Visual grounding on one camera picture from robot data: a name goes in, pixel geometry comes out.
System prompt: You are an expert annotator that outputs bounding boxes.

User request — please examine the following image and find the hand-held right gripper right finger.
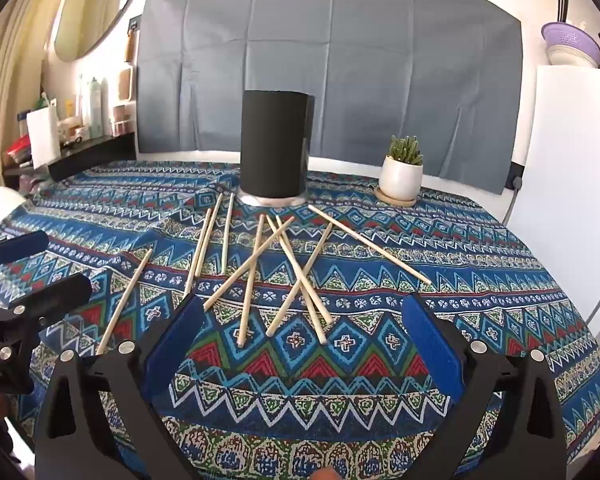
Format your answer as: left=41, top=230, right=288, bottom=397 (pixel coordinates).
left=401, top=291, right=567, bottom=480

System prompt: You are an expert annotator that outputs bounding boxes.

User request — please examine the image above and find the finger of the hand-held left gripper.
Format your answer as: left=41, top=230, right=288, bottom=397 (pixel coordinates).
left=7, top=273, right=93, bottom=333
left=0, top=230, right=49, bottom=281

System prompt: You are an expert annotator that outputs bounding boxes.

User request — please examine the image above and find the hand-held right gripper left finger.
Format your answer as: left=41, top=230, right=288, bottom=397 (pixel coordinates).
left=34, top=294, right=207, bottom=480

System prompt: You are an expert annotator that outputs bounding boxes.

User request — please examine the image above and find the group of wooden chopsticks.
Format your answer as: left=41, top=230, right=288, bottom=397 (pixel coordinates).
left=95, top=192, right=432, bottom=357

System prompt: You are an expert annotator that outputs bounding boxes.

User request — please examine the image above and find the black cylindrical utensil holder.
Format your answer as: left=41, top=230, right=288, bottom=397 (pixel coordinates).
left=239, top=89, right=315, bottom=201

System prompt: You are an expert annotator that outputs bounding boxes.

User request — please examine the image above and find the white paper towel roll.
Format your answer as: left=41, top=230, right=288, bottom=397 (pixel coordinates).
left=25, top=106, right=62, bottom=169

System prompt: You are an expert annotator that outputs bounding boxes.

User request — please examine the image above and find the black side shelf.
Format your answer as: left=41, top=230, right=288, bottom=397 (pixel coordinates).
left=2, top=131, right=139, bottom=182

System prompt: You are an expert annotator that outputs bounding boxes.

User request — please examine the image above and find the blue patterned tablecloth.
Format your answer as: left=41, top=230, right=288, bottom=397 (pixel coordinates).
left=0, top=159, right=600, bottom=480

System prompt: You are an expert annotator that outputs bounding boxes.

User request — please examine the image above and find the grey green spray can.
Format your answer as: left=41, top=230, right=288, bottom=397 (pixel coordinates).
left=88, top=77, right=104, bottom=139

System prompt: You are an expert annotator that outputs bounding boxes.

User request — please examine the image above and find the round wooden coaster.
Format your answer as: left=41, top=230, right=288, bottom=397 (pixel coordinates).
left=373, top=185, right=421, bottom=208

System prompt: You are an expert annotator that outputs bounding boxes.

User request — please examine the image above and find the desktop storage organizer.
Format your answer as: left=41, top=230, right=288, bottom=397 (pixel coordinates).
left=111, top=62, right=137, bottom=137

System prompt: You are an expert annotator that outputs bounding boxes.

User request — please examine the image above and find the cream curtain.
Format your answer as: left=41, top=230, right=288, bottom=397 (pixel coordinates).
left=0, top=0, right=63, bottom=188

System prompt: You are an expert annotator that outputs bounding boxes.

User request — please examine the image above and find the succulent in white pot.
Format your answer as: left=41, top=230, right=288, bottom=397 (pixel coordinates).
left=379, top=135, right=425, bottom=201

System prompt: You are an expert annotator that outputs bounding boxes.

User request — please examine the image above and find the white cabinet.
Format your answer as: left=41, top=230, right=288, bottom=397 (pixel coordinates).
left=504, top=64, right=600, bottom=343

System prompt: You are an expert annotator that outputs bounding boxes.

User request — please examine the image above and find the grey backdrop cloth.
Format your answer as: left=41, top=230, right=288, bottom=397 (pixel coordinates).
left=136, top=0, right=524, bottom=194

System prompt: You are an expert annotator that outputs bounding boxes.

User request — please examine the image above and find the white bowl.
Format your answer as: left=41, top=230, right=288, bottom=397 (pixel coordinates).
left=546, top=44, right=600, bottom=68

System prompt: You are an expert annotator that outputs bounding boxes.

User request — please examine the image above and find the purple colander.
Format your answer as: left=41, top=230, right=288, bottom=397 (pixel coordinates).
left=540, top=21, right=600, bottom=59

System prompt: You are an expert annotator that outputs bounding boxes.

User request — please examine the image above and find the round wall mirror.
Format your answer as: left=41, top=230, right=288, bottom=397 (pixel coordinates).
left=54, top=0, right=147, bottom=62

